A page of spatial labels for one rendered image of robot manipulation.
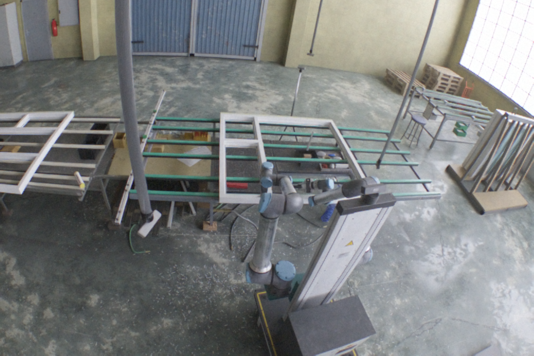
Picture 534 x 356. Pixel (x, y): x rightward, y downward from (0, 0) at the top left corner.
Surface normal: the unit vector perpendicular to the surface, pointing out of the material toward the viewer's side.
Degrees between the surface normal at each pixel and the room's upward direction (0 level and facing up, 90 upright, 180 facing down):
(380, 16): 90
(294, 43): 90
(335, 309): 0
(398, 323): 0
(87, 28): 90
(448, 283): 0
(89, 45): 90
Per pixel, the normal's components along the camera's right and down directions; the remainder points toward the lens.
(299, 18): 0.12, 0.61
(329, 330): 0.14, -0.79
